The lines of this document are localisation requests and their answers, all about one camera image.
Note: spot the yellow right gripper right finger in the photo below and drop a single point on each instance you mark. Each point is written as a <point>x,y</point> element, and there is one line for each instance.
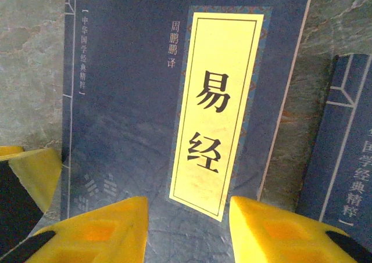
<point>290,239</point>

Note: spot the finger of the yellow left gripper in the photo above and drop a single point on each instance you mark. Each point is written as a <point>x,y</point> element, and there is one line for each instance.
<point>10,150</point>
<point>37,176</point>

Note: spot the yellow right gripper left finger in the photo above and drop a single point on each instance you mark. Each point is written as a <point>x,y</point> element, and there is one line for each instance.
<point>96,237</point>

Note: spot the dark blue Yijing book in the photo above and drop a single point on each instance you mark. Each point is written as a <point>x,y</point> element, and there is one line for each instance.
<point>122,100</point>

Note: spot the dark blue classics book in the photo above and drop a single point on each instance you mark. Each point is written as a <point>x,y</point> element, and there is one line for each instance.
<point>343,158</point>

